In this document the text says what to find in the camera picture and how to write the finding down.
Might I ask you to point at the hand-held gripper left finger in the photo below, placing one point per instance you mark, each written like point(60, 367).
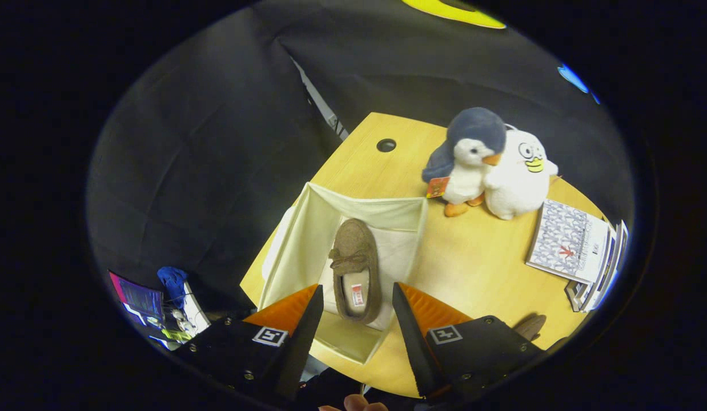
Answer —
point(299, 348)

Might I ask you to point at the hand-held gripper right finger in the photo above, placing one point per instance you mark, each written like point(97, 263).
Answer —
point(416, 348)

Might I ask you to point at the beige fabric storage box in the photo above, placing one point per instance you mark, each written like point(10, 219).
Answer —
point(308, 240)

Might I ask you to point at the brown fuzzy slipper shoe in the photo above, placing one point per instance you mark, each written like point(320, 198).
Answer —
point(530, 326)
point(353, 240)

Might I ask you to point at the white flat object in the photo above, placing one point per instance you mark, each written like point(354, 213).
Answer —
point(195, 311)

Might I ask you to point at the blue cloth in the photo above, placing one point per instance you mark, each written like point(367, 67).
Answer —
point(172, 279)

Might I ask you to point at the dark cover book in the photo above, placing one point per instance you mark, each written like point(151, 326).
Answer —
point(575, 297)

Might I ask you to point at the pink purple panel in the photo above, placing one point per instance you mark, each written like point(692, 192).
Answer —
point(136, 297)

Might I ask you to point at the grey patterned book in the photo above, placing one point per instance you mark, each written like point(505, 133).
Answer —
point(559, 240)

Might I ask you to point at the white duck plush toy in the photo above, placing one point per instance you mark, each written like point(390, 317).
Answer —
point(519, 188)

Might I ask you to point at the white cover book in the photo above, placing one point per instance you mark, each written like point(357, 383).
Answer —
point(600, 288)

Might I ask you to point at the black desk grommet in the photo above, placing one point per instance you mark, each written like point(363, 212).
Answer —
point(386, 145)

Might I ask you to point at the blue photo cover book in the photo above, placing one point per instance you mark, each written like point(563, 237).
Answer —
point(618, 257)

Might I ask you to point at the blue penguin plush toy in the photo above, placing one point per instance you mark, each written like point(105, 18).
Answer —
point(473, 125)

